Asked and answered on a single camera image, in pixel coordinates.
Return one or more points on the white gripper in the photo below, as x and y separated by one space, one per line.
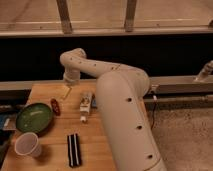
71 78

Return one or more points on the red pepper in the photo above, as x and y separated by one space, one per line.
55 107

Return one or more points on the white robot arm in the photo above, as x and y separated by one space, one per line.
119 91

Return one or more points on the green ceramic bowl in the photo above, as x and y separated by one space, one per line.
35 118

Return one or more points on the white bottle with label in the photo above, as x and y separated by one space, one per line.
85 106

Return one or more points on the blue sponge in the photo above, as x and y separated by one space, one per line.
94 104

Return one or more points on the white plastic cup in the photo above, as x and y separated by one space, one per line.
28 144

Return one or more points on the left wooden post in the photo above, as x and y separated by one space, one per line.
64 16

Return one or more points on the wooden post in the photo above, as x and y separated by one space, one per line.
64 16
130 15

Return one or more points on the metal rail beam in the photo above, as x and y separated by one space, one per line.
19 90

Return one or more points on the right wooden post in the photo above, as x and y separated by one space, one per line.
130 15

